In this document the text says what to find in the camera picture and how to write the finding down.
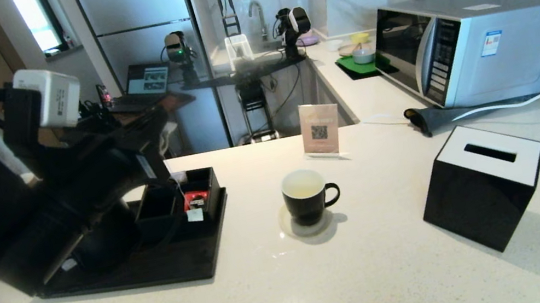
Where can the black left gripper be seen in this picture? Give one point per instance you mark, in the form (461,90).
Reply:
(101,170)

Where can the white paper scrap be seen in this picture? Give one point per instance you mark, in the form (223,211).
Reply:
(195,214)

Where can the black electric kettle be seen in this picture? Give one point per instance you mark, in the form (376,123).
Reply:
(112,235)

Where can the black background robot arm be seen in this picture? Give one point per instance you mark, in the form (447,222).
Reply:
(293,25)

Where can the red sachet packet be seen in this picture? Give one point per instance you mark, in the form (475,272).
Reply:
(195,198)

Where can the brown wooden desk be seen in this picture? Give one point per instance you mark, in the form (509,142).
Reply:
(175,101)

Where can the open laptop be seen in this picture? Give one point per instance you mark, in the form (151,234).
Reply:
(146,81)

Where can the black compartment organizer box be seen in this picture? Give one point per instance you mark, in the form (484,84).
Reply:
(210,206)

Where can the black serving tray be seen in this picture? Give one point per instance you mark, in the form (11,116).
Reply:
(167,264)

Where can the silver refrigerator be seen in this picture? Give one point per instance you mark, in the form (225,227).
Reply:
(139,8)

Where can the black upright stand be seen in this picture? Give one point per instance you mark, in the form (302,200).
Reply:
(227,14)

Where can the chrome kitchen faucet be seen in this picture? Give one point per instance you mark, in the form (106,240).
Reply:
(257,15)

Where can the black mug white inside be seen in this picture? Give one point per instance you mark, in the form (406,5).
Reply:
(308,208)

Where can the QR code sign stand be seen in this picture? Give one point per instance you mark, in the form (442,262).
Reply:
(320,126)

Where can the round translucent coaster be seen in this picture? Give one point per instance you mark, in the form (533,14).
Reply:
(318,229)

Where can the small white bowl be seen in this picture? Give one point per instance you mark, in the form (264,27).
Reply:
(334,44)

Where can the green mat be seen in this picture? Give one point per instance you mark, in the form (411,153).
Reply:
(352,67)

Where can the grey bowl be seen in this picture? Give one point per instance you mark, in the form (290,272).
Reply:
(363,55)

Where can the yellow bowl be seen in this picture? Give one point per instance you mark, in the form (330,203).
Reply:
(360,38)

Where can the black tissue box white top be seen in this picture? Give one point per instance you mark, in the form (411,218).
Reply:
(479,203)

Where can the silver microwave oven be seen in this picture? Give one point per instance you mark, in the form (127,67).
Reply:
(508,54)

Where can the camera on tripod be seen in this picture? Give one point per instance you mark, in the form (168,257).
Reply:
(176,46)

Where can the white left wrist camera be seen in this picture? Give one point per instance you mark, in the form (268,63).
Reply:
(52,95)

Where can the bright window dark frame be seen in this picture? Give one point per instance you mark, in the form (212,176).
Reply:
(37,20)

